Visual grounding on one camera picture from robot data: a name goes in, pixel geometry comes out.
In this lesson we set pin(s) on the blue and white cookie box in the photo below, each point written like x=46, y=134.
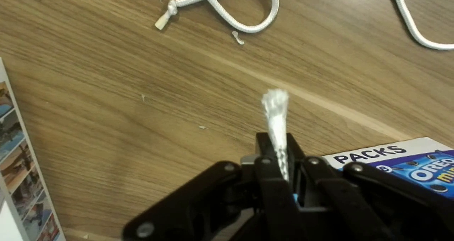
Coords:
x=415, y=163

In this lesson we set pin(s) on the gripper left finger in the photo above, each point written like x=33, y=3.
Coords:
x=220, y=195

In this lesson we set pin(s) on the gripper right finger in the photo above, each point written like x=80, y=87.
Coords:
x=354, y=205

